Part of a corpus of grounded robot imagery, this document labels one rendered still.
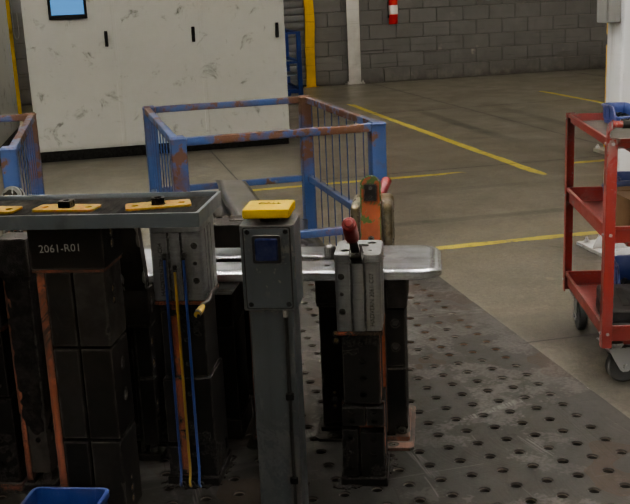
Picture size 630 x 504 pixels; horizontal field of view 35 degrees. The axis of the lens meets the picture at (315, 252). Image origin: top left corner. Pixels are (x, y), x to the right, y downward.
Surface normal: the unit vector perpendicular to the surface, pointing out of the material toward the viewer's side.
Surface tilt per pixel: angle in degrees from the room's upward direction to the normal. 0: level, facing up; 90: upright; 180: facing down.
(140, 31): 90
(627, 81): 90
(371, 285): 90
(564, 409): 0
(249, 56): 90
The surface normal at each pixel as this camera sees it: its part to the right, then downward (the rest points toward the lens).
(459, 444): -0.04, -0.97
